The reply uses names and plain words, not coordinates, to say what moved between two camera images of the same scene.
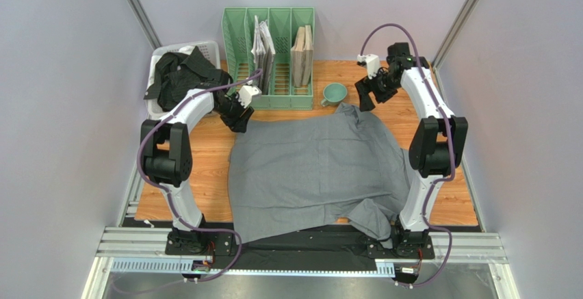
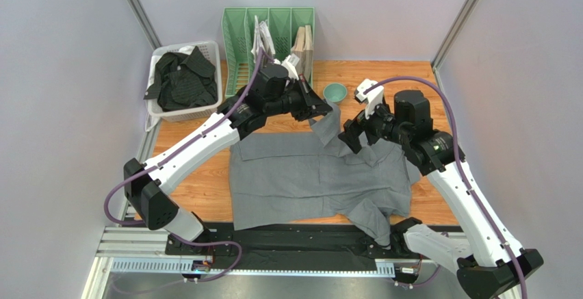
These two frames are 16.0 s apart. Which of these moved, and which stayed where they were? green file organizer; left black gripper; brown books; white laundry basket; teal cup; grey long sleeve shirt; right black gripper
Moved: grey long sleeve shirt; right black gripper; left black gripper
Stayed: white laundry basket; teal cup; green file organizer; brown books
